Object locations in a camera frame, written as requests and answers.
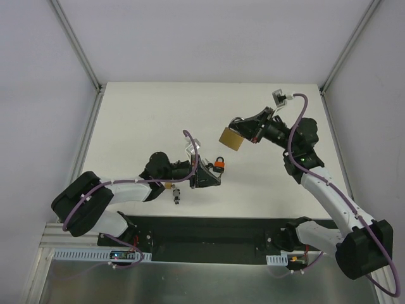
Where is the large brass padlock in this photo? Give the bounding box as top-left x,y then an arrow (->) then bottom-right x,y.
218,117 -> 244,151

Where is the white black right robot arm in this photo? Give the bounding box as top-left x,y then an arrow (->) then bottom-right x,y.
228,108 -> 393,279

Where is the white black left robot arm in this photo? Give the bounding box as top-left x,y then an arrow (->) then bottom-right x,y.
51,151 -> 225,246

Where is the small brass padlock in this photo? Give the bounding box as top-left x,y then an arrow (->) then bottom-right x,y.
164,182 -> 175,189

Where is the panda keychain charm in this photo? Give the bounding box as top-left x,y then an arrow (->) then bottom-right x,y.
172,187 -> 181,205

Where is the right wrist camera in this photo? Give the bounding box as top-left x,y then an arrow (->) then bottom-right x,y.
272,89 -> 294,117

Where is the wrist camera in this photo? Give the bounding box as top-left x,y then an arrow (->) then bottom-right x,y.
272,89 -> 294,117
185,137 -> 201,162

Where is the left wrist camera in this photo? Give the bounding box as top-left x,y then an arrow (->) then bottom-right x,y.
185,137 -> 201,162

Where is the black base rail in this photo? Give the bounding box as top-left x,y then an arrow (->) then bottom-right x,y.
96,211 -> 339,264

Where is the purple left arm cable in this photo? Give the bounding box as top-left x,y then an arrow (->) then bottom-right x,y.
62,129 -> 199,234

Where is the right white cable duct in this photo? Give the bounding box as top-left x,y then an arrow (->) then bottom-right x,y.
266,254 -> 289,267

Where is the white cable duct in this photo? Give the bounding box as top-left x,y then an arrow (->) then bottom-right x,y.
53,248 -> 152,263
266,254 -> 289,267

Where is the left aluminium frame post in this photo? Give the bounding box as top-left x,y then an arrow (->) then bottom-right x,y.
47,0 -> 104,93

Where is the aluminium frame post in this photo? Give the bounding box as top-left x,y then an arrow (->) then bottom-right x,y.
47,0 -> 104,93
319,0 -> 383,96

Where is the left white cable duct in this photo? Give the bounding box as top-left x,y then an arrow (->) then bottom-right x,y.
53,248 -> 152,263

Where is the right aluminium frame post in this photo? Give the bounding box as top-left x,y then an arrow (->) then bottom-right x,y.
319,0 -> 383,96

